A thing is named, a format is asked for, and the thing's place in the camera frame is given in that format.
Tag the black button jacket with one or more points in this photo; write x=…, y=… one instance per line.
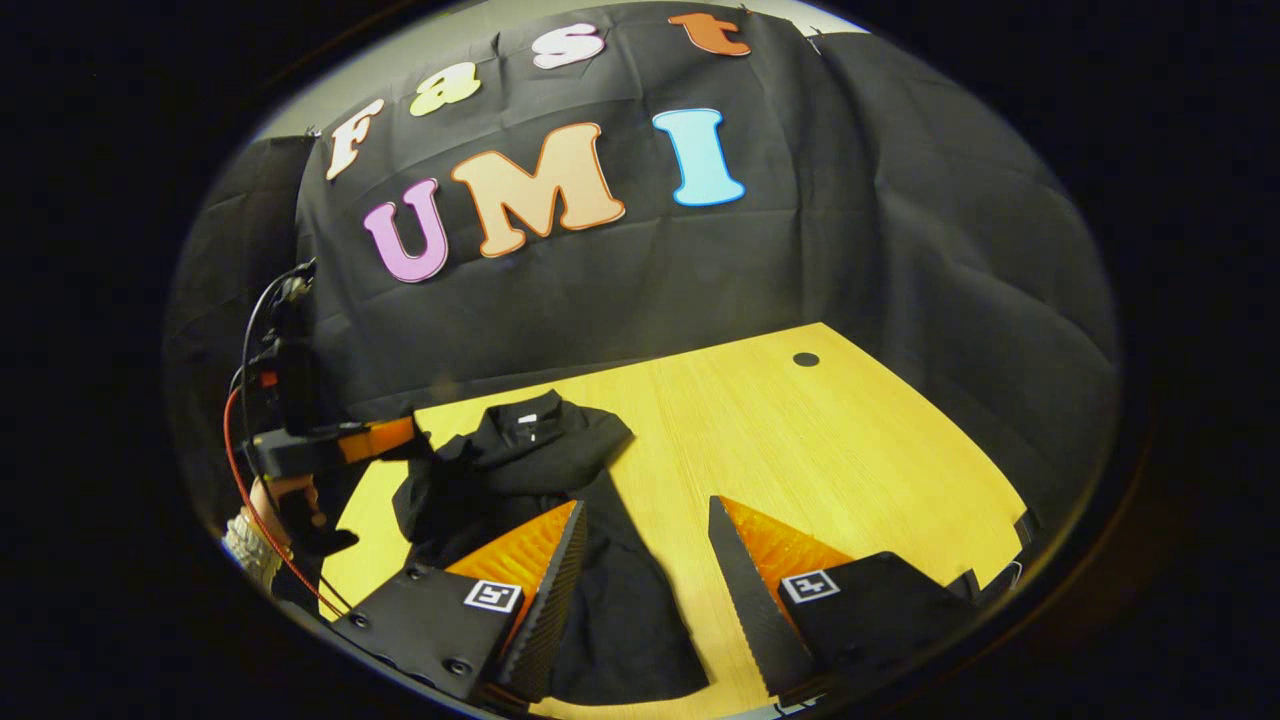
x=620, y=600

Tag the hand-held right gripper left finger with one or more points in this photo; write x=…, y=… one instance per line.
x=560, y=600

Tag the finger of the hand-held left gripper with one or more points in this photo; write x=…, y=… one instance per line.
x=380, y=440

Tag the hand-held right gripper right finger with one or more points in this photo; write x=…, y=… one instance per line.
x=750, y=600

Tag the black backdrop cloth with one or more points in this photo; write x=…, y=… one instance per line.
x=850, y=250

